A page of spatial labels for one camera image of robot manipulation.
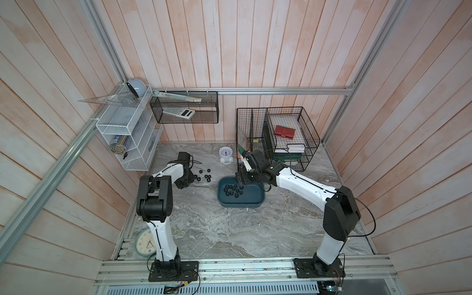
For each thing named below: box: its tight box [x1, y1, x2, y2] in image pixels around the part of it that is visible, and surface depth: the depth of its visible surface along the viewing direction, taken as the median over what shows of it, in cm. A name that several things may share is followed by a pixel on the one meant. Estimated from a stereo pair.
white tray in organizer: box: [274, 143, 307, 154], surface depth 95 cm
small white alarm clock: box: [218, 146, 234, 165], surface depth 113 cm
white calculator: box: [162, 107, 196, 120], surface depth 100 cm
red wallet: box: [274, 125, 296, 141], surface depth 96 cm
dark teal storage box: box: [216, 176, 266, 209], surface depth 97 cm
